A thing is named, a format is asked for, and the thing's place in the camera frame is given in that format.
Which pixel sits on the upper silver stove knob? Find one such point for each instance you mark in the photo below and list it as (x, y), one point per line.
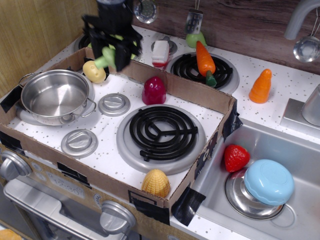
(114, 104)

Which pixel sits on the light blue plastic bowl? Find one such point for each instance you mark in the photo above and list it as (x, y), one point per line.
(269, 181)

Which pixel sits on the silver stove knob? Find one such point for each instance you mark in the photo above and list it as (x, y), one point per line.
(114, 104)
(79, 143)

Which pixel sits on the orange toy carrot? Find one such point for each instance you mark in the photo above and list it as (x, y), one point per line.
(205, 64)

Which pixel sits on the green plastic plate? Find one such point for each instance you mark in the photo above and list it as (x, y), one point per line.
(133, 56)

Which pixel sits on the orange object bottom left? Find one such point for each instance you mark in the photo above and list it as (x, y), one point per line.
(7, 234)

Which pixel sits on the steel bowl in sink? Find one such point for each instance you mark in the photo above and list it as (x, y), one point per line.
(244, 203)

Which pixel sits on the yellow toy potato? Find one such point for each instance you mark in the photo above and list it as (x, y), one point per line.
(94, 74)

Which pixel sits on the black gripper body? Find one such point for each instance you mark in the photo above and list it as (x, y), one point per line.
(114, 18)

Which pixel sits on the black burner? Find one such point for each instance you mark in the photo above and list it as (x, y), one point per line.
(160, 136)
(226, 74)
(83, 42)

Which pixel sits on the oven knob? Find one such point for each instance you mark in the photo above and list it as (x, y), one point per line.
(115, 218)
(13, 166)

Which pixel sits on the lower silver stove knob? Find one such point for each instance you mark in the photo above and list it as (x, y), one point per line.
(79, 143)

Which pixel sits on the green toy pear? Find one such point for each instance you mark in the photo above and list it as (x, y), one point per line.
(192, 39)

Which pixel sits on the right front oven knob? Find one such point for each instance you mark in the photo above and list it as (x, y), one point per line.
(115, 218)

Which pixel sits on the hanging steel strainer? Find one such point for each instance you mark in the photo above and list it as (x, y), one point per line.
(146, 11)

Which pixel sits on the back right black burner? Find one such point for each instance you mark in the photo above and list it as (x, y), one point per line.
(226, 74)

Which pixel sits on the hanging steel spatula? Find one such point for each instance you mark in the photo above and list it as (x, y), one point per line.
(194, 20)

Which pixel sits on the green toy broccoli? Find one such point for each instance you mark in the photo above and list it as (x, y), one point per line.
(108, 55)

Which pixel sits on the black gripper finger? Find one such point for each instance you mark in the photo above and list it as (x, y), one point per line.
(98, 42)
(123, 52)

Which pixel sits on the red toy strawberry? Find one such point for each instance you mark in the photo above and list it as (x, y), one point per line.
(235, 158)

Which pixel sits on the orange toy cone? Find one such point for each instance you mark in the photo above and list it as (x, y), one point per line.
(260, 90)

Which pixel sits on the silver faucet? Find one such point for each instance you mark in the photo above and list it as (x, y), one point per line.
(298, 16)

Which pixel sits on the dark red toy vegetable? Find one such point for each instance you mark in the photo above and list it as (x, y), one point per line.
(154, 91)

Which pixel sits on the oven door handle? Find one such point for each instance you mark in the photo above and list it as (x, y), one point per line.
(47, 208)

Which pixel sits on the yellow toy corn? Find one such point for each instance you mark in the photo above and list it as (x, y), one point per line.
(156, 183)

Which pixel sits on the back left black burner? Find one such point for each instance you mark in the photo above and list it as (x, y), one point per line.
(83, 42)

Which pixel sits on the steel cooking pot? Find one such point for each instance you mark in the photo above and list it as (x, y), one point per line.
(56, 97)

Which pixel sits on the hanging steel ladle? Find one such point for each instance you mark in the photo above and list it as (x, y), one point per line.
(307, 49)

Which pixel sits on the front right black burner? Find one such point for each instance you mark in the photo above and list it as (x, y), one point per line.
(160, 136)

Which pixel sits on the steel sink basin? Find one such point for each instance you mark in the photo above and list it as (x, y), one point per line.
(300, 217)

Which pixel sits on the left front oven knob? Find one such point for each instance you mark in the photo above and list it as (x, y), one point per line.
(13, 166)

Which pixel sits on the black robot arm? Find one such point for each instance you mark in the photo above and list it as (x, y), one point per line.
(113, 26)

